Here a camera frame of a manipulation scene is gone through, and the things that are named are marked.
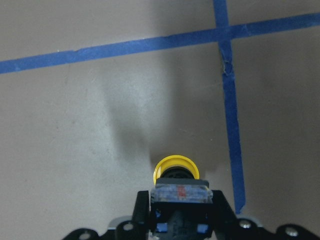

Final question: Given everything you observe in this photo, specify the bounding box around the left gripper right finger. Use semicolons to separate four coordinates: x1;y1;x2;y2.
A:
212;190;320;240

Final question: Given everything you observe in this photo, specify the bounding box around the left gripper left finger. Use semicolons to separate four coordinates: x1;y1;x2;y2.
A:
64;191;150;240

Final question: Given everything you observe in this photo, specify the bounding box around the yellow push button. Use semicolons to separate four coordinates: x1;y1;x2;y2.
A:
150;154;214;240

